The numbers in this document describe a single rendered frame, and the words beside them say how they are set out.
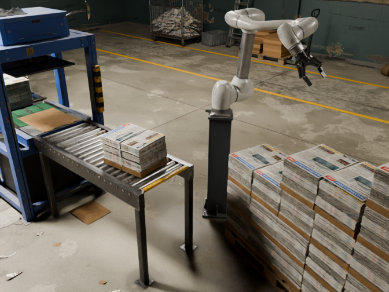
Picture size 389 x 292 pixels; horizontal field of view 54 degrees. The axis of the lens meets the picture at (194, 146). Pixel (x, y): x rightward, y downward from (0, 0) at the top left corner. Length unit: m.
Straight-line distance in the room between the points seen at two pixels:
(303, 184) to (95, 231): 1.95
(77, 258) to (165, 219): 0.84
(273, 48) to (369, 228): 7.04
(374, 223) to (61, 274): 2.25
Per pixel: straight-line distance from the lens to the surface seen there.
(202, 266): 3.17
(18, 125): 3.83
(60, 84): 4.28
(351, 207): 2.23
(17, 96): 4.23
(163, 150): 2.80
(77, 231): 3.62
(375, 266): 2.28
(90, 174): 2.91
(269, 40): 8.94
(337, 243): 2.40
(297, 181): 2.46
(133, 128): 2.90
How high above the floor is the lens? 2.21
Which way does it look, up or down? 27 degrees down
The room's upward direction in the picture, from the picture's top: straight up
